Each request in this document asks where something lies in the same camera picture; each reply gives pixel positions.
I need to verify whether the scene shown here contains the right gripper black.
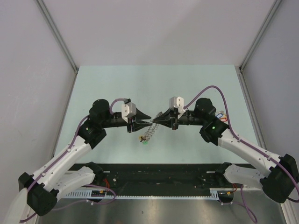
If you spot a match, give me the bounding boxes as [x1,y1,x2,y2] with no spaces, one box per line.
[153,108,205,131]

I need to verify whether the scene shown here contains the metal disc keyring holder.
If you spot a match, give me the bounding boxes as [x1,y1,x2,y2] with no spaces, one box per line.
[144,123,159,142]

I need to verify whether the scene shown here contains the green yellow tagged keys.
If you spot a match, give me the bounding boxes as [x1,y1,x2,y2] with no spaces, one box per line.
[139,136,148,145]

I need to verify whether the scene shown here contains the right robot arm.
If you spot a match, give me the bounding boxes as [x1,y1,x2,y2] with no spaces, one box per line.
[153,97,299,203]

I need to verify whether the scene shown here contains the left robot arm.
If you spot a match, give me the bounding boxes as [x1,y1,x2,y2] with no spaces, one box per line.
[18,98,152,216]

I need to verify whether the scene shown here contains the blue tagged key bunch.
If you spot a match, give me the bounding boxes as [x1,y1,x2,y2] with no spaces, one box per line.
[216,111,228,122]

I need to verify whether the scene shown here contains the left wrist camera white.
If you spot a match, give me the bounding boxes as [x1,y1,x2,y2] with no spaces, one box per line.
[121,98,137,123]

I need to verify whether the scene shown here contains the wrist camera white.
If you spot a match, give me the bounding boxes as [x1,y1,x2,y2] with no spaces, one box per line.
[169,97,185,118]
[121,98,137,123]

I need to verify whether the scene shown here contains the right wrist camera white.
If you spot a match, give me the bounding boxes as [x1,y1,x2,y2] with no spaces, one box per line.
[169,97,185,118]

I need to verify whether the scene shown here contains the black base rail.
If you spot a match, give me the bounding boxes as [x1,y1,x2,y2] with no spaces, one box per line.
[89,163,240,196]

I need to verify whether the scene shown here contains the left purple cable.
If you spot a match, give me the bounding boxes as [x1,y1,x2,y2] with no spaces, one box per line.
[20,97,128,222]

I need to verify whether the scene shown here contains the white slotted cable duct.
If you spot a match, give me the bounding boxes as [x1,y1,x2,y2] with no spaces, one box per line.
[62,189,228,200]

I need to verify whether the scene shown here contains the left aluminium frame post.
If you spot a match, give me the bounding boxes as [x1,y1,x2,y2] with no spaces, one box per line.
[34,0,78,74]

